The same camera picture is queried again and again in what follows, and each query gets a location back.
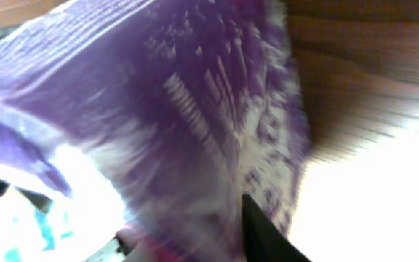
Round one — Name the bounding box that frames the red purple noodle packet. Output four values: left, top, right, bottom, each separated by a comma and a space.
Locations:
0, 0, 309, 261

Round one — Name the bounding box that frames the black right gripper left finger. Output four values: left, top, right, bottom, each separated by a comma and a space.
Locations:
84, 235, 133, 262

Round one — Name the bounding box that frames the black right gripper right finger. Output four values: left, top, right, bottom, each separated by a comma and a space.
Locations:
242, 194, 311, 262

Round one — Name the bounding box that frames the teal snack wrapper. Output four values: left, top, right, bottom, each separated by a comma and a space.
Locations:
0, 188, 124, 261

